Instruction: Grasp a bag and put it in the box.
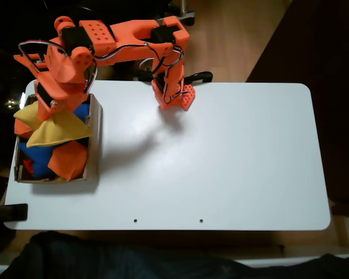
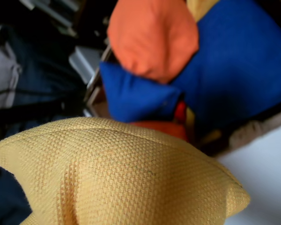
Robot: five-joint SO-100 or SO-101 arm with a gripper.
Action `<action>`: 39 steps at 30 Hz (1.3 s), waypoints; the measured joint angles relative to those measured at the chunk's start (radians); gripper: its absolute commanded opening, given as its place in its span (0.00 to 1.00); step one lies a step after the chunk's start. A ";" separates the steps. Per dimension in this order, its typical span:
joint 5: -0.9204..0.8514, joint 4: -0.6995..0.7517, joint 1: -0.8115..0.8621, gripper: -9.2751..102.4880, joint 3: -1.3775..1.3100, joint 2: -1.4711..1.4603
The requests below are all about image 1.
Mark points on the yellow bean bag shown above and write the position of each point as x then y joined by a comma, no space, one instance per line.
61,129
58,178

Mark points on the blue bean bag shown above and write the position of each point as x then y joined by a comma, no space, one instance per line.
83,113
37,158

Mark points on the orange bean bag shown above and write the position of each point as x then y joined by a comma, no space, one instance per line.
21,129
67,160

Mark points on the cardboard box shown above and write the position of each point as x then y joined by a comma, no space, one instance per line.
94,145

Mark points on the red bean bag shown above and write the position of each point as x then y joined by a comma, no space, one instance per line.
28,166

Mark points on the black table clamp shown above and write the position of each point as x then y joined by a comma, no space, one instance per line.
200,77
145,75
14,212

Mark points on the grey metal stand base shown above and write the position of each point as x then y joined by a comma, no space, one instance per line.
187,16

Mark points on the person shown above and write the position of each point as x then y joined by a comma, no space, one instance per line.
133,261

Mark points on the orange camera mount plate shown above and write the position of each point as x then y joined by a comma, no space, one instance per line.
29,61

